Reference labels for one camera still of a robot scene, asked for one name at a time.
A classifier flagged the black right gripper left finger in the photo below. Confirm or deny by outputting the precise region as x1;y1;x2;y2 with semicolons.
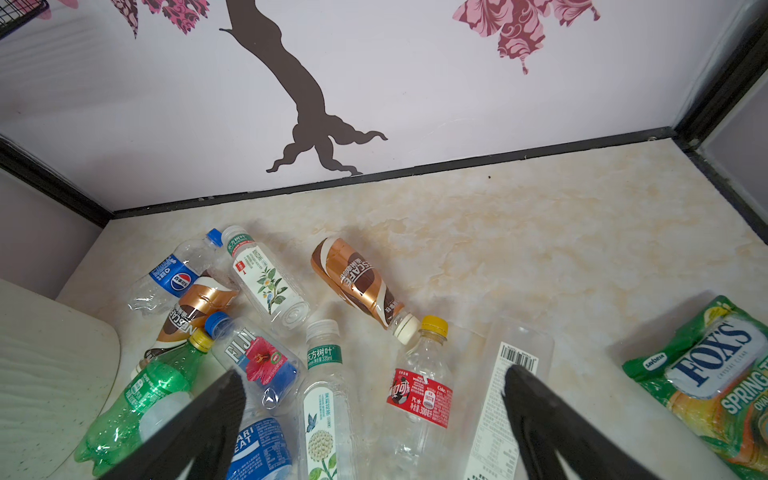
103;370;246;479

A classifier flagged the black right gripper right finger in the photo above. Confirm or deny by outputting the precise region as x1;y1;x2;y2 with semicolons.
502;365;656;479

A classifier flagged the Pocari Sweat bottle blue label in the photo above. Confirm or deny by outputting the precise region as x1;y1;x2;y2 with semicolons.
226;407;293;480

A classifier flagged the tall white frosted bottle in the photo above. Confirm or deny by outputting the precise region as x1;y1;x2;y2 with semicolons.
458;320;555;479

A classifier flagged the clear bottle green band label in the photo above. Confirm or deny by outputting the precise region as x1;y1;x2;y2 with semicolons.
299;319;362;479

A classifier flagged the clear bottle yellow cap red label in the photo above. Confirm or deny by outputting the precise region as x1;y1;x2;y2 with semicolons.
371;316;453;479

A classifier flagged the white bin with pink liner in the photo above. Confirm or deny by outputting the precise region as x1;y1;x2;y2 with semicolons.
1;281;120;479

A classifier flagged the clear Fiji water bottle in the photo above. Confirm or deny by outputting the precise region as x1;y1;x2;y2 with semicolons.
205;311;305;411

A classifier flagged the green Sprite bottle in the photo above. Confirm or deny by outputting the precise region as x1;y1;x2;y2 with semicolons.
73;329;214;478

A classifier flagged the brown Nescafe bottle left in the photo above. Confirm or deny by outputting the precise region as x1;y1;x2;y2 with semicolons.
131;275;239;379

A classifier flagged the brown nescafe bottle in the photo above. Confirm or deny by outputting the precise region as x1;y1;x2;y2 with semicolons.
311;237;421;345
131;275;239;379

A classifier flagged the clear Pepsi bottle blue label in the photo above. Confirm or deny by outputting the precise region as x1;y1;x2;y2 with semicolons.
127;229;222;314

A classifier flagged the white flower label tea bottle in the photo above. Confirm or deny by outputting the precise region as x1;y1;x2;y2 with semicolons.
222;225;312;337

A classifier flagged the green Fox's candy bag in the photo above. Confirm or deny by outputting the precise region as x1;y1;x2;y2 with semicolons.
622;295;767;479

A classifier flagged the brown Nescafe bottle right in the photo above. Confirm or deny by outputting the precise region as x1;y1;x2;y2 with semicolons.
311;237;421;345

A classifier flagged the black wire basket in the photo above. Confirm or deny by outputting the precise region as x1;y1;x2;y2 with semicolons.
0;0;50;39

